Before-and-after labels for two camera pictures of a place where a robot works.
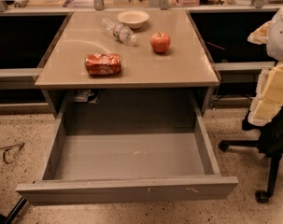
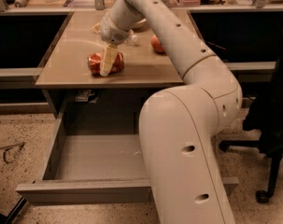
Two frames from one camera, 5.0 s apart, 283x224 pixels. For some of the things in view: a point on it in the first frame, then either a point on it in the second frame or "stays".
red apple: (160, 42) stays
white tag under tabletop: (82, 95) stays
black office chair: (275, 136) stays
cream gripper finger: (260, 36) -> (110, 33)
